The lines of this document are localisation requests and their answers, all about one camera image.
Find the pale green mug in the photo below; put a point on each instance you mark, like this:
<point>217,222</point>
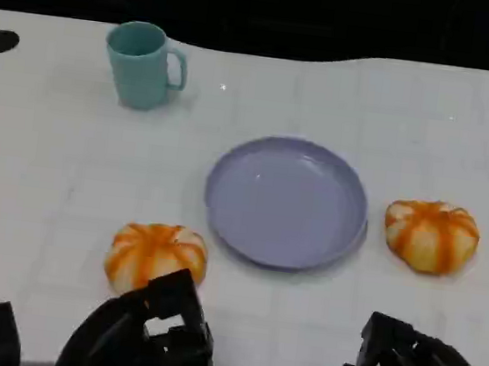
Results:
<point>139,78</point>

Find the lilac plate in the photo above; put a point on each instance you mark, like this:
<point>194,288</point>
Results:
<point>286,203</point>

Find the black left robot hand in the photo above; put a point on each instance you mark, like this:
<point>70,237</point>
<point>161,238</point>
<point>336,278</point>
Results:
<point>185,317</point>

